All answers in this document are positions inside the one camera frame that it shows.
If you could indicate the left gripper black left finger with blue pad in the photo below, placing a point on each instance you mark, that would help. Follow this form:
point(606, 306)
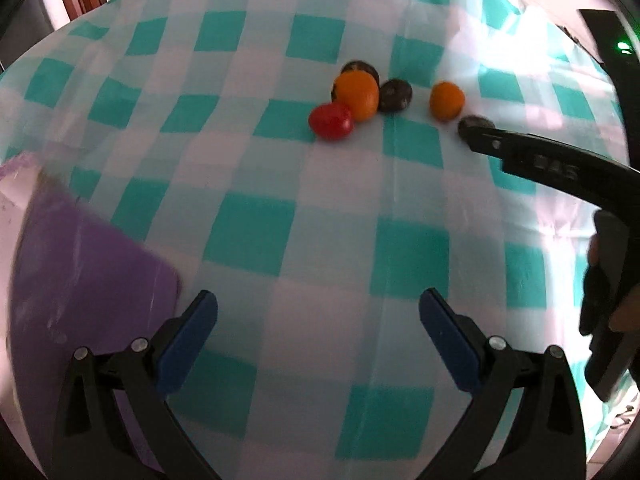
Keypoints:
point(91, 440)

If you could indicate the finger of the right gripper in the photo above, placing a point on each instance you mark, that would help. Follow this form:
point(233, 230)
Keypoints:
point(583, 174)

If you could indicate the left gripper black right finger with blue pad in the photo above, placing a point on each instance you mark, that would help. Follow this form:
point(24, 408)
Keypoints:
point(524, 420)

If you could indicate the orange tangerine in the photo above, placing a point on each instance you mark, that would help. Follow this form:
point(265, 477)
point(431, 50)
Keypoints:
point(446, 101)
point(359, 91)

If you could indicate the dark brown fruit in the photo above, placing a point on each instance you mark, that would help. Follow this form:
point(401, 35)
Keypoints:
point(361, 66)
point(395, 96)
point(472, 121)

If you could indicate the dark brown fruit back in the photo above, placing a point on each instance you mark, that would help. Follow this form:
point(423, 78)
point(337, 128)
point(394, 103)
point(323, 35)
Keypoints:
point(361, 66)

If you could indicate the red cherry tomato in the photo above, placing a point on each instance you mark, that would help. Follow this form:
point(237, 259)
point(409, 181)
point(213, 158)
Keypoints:
point(331, 121)

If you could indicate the purple cardboard box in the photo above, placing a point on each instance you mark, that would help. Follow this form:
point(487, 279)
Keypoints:
point(68, 279)

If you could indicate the teal white checkered tablecloth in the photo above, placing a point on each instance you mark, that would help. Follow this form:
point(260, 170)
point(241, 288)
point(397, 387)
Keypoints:
point(185, 124)

